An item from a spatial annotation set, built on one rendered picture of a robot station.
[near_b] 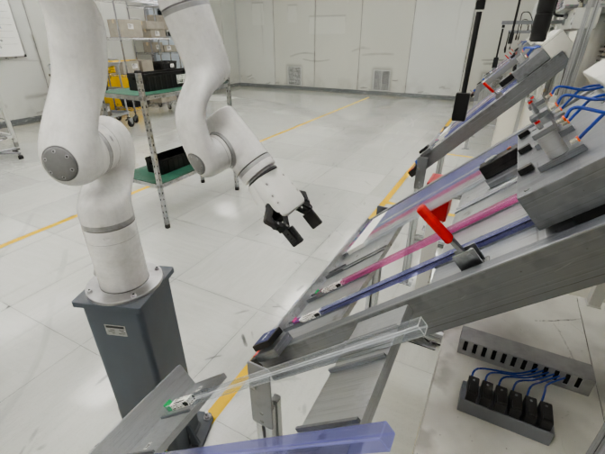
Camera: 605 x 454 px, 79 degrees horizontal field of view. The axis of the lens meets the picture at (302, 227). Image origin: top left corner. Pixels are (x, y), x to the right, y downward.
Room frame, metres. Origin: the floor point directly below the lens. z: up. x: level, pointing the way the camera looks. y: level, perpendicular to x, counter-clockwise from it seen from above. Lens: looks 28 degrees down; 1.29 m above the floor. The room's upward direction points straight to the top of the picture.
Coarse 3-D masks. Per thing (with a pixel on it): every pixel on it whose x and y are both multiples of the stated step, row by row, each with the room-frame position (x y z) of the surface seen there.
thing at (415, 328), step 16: (416, 320) 0.24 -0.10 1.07; (368, 336) 0.26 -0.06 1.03; (384, 336) 0.25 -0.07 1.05; (400, 336) 0.24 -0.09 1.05; (416, 336) 0.23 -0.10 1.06; (320, 352) 0.29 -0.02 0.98; (336, 352) 0.27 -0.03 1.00; (352, 352) 0.26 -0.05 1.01; (272, 368) 0.31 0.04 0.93; (288, 368) 0.29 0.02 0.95; (304, 368) 0.28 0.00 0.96; (224, 384) 0.35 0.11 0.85; (240, 384) 0.33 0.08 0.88; (256, 384) 0.32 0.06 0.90; (192, 400) 0.37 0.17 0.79
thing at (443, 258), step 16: (512, 224) 0.43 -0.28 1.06; (528, 224) 0.42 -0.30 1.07; (480, 240) 0.45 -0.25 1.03; (496, 240) 0.44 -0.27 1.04; (448, 256) 0.46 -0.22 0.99; (400, 272) 0.51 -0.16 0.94; (416, 272) 0.48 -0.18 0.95; (368, 288) 0.52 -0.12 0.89; (384, 288) 0.50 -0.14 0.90; (336, 304) 0.54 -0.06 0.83
